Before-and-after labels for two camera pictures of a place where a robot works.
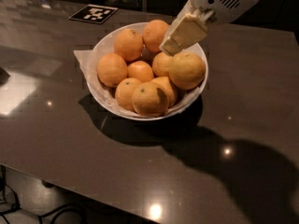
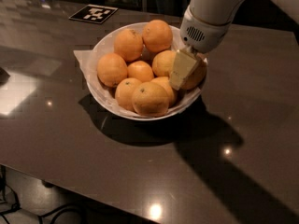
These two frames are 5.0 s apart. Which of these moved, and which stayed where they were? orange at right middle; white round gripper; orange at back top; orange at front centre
Moved: white round gripper
Stayed: orange at front centre; orange at back top; orange at right middle
